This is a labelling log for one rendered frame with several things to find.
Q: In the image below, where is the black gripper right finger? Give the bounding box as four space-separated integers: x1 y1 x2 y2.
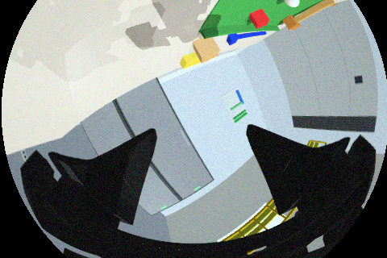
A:
246 123 351 215

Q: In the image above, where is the blue golf putter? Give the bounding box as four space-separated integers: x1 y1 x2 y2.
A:
227 31 267 46

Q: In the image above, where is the red block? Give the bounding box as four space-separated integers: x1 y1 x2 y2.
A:
249 9 270 29

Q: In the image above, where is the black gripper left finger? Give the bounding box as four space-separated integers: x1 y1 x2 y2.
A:
48 128 157 225

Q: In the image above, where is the yellow block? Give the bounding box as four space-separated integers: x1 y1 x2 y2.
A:
181 52 200 70

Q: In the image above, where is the tan cube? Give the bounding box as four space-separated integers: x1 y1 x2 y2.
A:
193 38 220 64

